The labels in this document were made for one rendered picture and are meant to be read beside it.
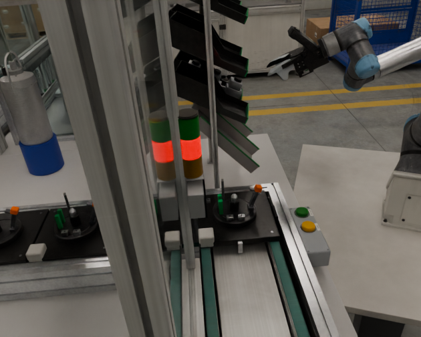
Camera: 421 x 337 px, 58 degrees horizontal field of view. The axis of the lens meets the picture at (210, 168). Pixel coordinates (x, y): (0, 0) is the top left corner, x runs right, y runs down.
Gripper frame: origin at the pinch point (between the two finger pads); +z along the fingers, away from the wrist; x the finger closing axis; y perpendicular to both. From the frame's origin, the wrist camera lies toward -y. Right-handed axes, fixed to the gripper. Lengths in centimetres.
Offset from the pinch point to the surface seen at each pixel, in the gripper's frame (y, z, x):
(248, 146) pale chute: 22.3, 18.8, -7.7
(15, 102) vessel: -33, 95, -2
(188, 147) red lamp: -12, 17, -65
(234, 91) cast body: 2.3, 14.8, -0.4
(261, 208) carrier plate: 30, 17, -39
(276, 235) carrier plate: 31, 14, -51
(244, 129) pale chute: 21.6, 20.1, 7.1
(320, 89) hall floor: 152, -16, 321
